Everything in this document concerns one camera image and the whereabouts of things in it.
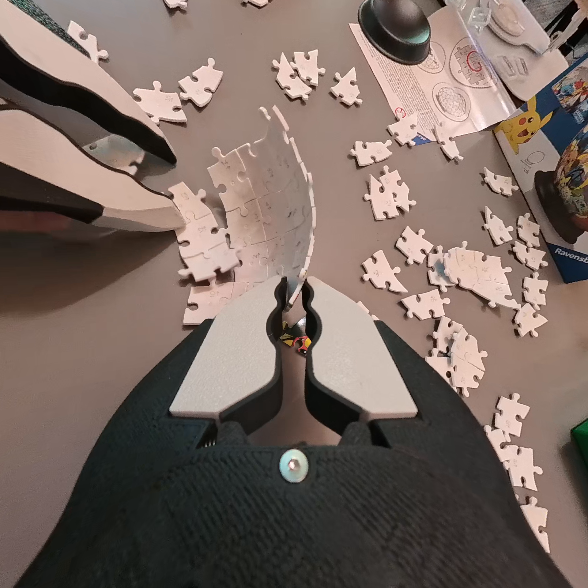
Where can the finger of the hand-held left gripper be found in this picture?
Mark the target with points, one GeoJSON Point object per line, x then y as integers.
{"type": "Point", "coordinates": [92, 183]}
{"type": "Point", "coordinates": [69, 69]}

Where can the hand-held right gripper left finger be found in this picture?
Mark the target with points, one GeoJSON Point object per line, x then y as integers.
{"type": "Point", "coordinates": [225, 363]}

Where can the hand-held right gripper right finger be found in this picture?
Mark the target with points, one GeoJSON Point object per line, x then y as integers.
{"type": "Point", "coordinates": [363, 363]}

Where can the partly built puzzle ball shell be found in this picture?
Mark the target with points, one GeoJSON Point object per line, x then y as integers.
{"type": "Point", "coordinates": [271, 206]}

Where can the colourful printed puzzle piece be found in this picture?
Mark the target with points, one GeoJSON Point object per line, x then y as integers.
{"type": "Point", "coordinates": [301, 343]}

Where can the scattered white puzzle pieces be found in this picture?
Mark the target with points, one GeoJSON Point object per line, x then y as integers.
{"type": "Point", "coordinates": [415, 246]}

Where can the blue cartoon puzzle box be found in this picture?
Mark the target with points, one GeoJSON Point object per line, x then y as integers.
{"type": "Point", "coordinates": [519, 156]}

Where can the black round ball stand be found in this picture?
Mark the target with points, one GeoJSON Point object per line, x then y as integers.
{"type": "Point", "coordinates": [395, 32]}

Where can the green plastic bin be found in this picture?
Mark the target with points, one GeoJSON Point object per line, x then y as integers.
{"type": "Point", "coordinates": [581, 438]}

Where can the white instruction sheet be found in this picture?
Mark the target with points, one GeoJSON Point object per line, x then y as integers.
{"type": "Point", "coordinates": [404, 87]}

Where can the clear plastic bag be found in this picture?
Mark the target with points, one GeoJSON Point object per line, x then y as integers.
{"type": "Point", "coordinates": [496, 105]}

